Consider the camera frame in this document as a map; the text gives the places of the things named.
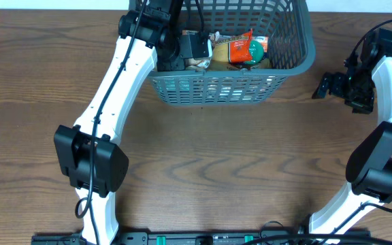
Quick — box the white tan pouch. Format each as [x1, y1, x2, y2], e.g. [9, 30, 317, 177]
[184, 31, 221, 71]

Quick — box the gold foil snack bag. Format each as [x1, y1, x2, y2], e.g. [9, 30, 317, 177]
[207, 59, 272, 71]

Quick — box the colourful tissue pack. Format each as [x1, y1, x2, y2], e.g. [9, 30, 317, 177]
[182, 29, 269, 52]

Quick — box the green lid jar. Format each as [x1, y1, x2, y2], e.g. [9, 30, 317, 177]
[244, 40, 265, 65]

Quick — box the teal snack packet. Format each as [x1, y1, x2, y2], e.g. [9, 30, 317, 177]
[163, 78, 190, 97]

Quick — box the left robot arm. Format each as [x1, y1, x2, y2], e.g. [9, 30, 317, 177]
[54, 1, 212, 244]

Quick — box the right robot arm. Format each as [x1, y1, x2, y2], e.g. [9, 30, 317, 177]
[304, 28, 392, 244]

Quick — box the grey plastic basket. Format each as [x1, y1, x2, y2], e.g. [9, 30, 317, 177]
[148, 0, 316, 106]

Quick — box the spaghetti pasta packet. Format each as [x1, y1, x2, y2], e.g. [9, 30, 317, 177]
[208, 30, 252, 71]

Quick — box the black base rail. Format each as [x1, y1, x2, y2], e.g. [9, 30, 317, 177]
[31, 223, 372, 245]

